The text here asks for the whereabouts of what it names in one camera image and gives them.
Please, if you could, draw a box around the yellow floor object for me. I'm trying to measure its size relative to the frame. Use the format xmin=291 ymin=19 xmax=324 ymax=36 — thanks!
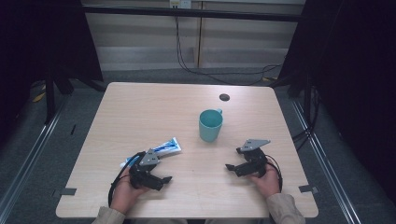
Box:
xmin=32 ymin=91 xmax=47 ymax=103

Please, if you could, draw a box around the hand-held gripper cable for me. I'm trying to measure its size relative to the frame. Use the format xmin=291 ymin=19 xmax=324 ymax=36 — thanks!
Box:
xmin=264 ymin=154 xmax=284 ymax=192
xmin=107 ymin=151 xmax=146 ymax=208

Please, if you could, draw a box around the black curtain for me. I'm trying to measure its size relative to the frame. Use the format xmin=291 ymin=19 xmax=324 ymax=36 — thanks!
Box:
xmin=277 ymin=0 xmax=396 ymax=203
xmin=0 ymin=0 xmax=105 ymax=141

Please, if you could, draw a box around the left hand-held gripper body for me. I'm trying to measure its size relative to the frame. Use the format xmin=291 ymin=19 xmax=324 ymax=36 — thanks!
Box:
xmin=129 ymin=148 xmax=165 ymax=191

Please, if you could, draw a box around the blue and white toothpaste tube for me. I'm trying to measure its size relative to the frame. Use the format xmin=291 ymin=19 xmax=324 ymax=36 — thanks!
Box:
xmin=120 ymin=136 xmax=182 ymax=169

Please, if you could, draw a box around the black horizontal bar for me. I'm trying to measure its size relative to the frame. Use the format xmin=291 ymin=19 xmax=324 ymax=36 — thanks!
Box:
xmin=82 ymin=5 xmax=304 ymax=22

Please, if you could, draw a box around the metal floor rail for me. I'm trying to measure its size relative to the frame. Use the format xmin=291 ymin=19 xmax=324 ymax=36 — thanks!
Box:
xmin=290 ymin=99 xmax=362 ymax=224
xmin=0 ymin=94 xmax=69 ymax=216

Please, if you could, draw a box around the left hand-held gripper cable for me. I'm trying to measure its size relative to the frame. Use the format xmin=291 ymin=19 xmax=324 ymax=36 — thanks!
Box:
xmin=107 ymin=151 xmax=146 ymax=208

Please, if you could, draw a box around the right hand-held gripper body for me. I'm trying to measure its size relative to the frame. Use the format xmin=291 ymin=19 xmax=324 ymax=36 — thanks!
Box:
xmin=234 ymin=138 xmax=271 ymax=177

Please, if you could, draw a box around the person's right hand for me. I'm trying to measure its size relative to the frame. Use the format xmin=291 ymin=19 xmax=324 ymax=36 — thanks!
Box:
xmin=250 ymin=164 xmax=281 ymax=199

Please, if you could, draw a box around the teal cup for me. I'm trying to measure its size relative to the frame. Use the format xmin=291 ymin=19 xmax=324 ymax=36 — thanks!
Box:
xmin=198 ymin=108 xmax=224 ymax=144

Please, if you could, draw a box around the bundle of black cables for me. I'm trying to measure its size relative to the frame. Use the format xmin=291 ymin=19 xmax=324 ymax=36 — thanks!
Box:
xmin=292 ymin=87 xmax=322 ymax=151

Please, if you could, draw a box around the black metal stand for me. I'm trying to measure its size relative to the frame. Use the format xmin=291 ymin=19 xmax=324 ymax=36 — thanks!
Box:
xmin=44 ymin=66 xmax=58 ymax=125

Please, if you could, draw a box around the long black floor cable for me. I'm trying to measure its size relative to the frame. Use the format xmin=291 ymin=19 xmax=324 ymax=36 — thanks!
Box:
xmin=174 ymin=7 xmax=283 ymax=87

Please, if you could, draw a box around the person's left hand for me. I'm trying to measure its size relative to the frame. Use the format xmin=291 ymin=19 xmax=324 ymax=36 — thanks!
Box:
xmin=110 ymin=176 xmax=148 ymax=215

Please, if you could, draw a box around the right hand-held gripper cable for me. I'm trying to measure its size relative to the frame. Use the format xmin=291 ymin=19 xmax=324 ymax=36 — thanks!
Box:
xmin=264 ymin=154 xmax=284 ymax=192

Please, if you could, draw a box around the white wall socket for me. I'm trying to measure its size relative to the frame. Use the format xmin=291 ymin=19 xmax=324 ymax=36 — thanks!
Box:
xmin=169 ymin=0 xmax=191 ymax=9

